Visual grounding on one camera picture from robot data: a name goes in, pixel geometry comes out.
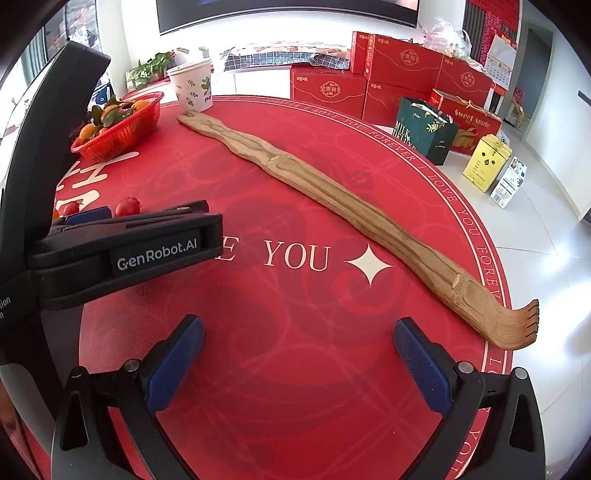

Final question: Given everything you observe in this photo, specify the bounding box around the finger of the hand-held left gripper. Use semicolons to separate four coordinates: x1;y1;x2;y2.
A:
32;213;225;264
52;200;209;227

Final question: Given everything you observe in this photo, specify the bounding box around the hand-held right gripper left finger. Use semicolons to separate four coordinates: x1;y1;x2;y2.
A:
50;315;205;480

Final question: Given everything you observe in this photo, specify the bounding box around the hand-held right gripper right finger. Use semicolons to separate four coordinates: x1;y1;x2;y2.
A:
392;318;548;480

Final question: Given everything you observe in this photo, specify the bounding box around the red plastic mesh basket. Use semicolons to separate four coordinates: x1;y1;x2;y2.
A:
70;91;165;162

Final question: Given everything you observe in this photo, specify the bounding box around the red printed table mat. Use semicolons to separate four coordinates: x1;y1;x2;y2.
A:
9;95;514;480

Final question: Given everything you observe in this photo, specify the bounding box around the pile of leafy mandarins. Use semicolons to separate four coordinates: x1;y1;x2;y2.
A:
78;99;151;144

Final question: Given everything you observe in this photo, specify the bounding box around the white leaf-print paper cup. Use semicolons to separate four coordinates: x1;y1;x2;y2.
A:
166;59;214;112

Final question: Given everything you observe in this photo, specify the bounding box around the green potted plant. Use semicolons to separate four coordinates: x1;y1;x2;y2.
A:
126;52;178;90

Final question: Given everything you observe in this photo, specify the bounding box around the wooden back scratcher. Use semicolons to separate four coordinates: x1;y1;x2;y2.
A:
177;111;540;350

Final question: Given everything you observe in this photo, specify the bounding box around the dark plaid cloth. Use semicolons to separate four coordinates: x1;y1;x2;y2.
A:
224;44;352;72

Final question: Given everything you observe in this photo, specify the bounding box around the small white carton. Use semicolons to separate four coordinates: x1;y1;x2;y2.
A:
489;156;527;204

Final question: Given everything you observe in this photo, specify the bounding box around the yellow carton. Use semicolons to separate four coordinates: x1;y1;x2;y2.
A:
463;135;512;193

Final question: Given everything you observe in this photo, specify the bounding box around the dark green gift bag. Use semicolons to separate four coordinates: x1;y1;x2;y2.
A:
392;97;460;166

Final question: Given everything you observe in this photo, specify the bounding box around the clear wrapped gift basket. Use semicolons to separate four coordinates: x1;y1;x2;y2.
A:
418;16;474;61

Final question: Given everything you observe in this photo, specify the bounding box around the wall television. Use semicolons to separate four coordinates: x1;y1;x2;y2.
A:
156;0;421;34

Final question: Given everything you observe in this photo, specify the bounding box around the red gift box with handle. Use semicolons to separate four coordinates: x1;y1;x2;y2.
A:
429;89;503;155

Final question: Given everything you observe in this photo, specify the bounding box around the wall calendar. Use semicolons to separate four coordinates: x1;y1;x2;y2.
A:
487;33;518;90

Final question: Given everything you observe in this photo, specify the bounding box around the red wall decoration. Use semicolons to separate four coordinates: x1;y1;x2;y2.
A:
464;0;527;51

